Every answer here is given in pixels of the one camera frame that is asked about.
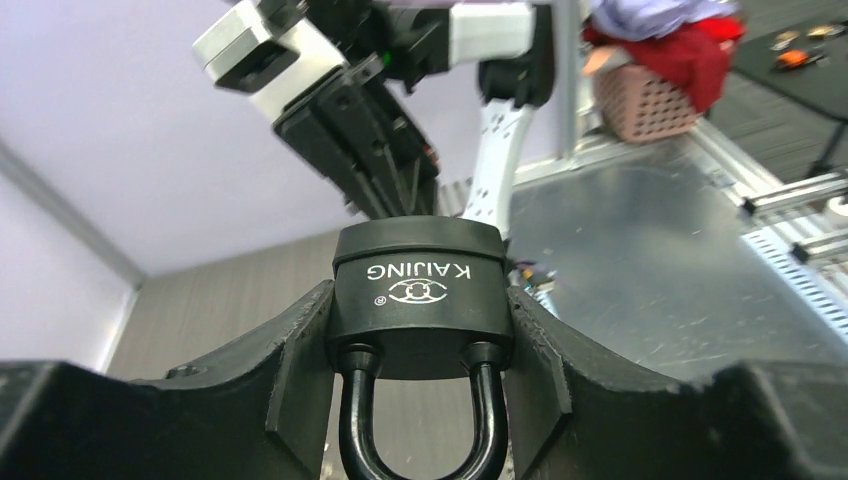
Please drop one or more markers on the aluminium frame post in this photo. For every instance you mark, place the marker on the aluminium frame post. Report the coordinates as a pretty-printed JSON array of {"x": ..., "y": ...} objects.
[{"x": 568, "y": 19}]

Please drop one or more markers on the lavender cloth pile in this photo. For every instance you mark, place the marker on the lavender cloth pile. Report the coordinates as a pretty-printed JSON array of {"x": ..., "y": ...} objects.
[{"x": 636, "y": 20}]

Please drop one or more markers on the pink laundry basket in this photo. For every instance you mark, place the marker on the pink laundry basket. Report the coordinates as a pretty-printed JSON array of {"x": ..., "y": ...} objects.
[{"x": 634, "y": 103}]

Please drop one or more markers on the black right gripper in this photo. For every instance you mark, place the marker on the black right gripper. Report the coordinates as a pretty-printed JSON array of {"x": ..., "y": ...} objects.
[{"x": 352, "y": 131}]

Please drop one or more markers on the red cloth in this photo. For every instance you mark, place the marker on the red cloth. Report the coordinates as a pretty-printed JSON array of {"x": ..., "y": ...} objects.
[{"x": 690, "y": 58}]

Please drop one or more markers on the black Kaijing padlock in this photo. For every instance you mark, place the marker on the black Kaijing padlock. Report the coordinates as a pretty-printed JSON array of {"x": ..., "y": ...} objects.
[{"x": 420, "y": 298}]

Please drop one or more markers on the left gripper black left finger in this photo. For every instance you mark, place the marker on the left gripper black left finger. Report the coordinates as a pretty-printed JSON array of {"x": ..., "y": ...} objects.
[{"x": 255, "y": 408}]

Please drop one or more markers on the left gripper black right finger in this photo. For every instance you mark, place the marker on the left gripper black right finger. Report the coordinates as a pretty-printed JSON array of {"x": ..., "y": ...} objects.
[{"x": 578, "y": 410}]

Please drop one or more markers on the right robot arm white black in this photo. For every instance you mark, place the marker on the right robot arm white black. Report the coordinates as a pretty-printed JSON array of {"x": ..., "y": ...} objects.
[{"x": 509, "y": 44}]

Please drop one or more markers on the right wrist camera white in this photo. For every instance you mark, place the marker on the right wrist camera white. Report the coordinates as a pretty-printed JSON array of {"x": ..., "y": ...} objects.
[{"x": 273, "y": 64}]

